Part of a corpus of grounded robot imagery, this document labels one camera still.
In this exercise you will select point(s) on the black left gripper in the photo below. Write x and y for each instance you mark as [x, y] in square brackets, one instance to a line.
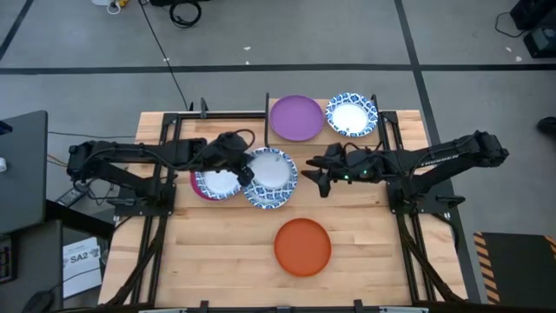
[228, 152]

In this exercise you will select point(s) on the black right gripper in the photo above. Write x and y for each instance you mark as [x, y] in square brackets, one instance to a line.
[352, 167]

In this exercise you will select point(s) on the blue patterned paper plate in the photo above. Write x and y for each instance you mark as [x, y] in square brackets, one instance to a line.
[352, 115]
[273, 174]
[217, 184]

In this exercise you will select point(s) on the magenta plastic plate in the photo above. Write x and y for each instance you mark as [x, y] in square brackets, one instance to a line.
[193, 188]

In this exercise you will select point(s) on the purple plastic plate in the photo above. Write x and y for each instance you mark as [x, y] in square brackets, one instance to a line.
[296, 118]

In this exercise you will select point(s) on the orange plastic plate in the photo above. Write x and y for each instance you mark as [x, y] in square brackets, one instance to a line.
[302, 248]

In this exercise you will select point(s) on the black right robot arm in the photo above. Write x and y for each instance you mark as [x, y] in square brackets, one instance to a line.
[456, 156]

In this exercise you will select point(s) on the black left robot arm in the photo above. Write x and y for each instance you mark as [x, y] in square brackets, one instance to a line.
[130, 152]

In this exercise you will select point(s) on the wooden shelf with black brackets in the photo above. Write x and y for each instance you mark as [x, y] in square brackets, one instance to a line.
[326, 137]

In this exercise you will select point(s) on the black power adapter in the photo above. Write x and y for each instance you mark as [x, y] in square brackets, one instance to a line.
[69, 196]

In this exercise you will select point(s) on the white printed paper sheet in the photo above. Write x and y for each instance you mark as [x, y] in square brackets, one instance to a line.
[82, 269]

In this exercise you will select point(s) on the black mat with hazard stripes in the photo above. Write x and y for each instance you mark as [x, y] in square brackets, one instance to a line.
[521, 265]

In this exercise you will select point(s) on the person's shoe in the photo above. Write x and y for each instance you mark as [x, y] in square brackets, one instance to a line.
[547, 126]

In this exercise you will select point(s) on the black computer mouse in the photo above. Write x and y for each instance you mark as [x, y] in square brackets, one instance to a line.
[39, 302]

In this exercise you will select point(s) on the small white round object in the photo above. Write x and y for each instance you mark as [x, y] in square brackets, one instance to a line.
[2, 165]

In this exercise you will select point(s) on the small blue object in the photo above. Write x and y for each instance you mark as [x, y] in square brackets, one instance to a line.
[5, 127]

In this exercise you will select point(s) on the black equipment box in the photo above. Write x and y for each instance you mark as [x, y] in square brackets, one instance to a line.
[543, 43]

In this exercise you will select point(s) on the black equipment case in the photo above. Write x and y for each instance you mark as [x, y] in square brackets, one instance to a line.
[534, 13]

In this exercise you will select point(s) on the black aluminium table frame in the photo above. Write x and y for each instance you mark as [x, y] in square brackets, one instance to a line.
[234, 115]

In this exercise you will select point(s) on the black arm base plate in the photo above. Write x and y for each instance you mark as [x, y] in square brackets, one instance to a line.
[434, 208]
[143, 209]

